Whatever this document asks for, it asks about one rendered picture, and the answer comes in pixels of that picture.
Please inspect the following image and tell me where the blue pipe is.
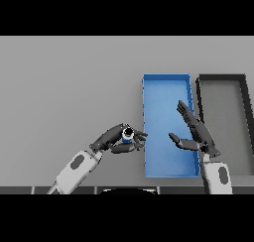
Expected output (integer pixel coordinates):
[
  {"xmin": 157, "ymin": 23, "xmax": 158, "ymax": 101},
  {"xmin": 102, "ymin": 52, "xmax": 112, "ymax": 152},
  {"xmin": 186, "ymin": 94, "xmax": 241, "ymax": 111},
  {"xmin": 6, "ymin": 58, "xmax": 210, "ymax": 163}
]
[{"xmin": 121, "ymin": 126, "xmax": 135, "ymax": 144}]

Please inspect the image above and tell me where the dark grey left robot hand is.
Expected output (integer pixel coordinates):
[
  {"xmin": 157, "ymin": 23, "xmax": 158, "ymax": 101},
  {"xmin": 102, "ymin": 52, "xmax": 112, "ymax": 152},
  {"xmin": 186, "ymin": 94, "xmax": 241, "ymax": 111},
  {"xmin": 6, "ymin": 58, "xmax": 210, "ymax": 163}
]
[{"xmin": 88, "ymin": 122, "xmax": 149, "ymax": 155}]

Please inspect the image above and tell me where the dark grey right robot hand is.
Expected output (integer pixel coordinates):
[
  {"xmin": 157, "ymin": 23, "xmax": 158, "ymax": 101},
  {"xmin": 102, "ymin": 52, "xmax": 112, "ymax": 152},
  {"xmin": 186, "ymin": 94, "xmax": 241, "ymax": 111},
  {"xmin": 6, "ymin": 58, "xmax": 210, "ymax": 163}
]
[{"xmin": 168, "ymin": 99, "xmax": 222, "ymax": 159}]

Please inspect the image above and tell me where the dark grey bin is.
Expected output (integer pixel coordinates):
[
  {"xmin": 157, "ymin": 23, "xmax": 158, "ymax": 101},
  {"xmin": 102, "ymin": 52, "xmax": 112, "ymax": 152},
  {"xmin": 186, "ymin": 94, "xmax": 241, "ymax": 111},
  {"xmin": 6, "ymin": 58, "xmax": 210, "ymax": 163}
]
[{"xmin": 194, "ymin": 73, "xmax": 254, "ymax": 177}]

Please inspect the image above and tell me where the blue bin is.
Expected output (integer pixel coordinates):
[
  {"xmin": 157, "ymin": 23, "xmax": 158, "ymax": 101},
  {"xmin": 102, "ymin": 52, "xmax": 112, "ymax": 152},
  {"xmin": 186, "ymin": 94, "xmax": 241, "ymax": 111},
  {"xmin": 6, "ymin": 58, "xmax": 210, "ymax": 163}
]
[{"xmin": 141, "ymin": 72, "xmax": 201, "ymax": 180}]

